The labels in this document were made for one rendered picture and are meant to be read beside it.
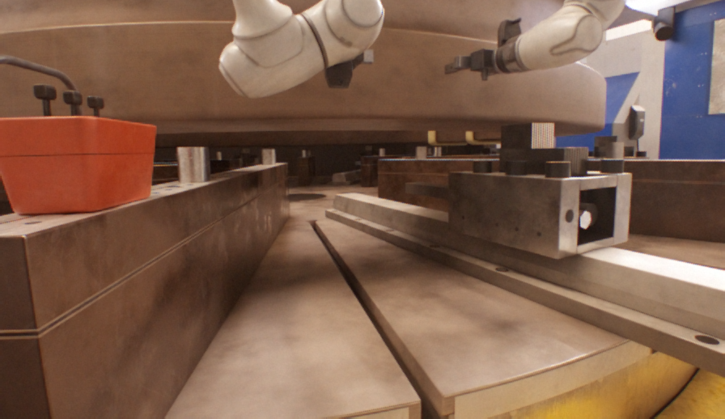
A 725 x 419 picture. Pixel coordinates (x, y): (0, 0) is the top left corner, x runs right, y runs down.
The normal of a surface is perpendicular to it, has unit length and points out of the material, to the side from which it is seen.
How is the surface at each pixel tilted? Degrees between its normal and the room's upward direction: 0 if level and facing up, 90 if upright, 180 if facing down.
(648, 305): 90
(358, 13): 97
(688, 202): 90
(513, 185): 90
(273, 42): 117
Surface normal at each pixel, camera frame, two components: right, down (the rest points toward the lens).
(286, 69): 0.43, 0.57
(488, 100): 0.43, 0.10
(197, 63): 0.08, 0.11
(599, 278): -0.85, -0.25
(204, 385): -0.02, -0.99
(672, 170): -0.65, 0.10
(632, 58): -0.90, 0.07
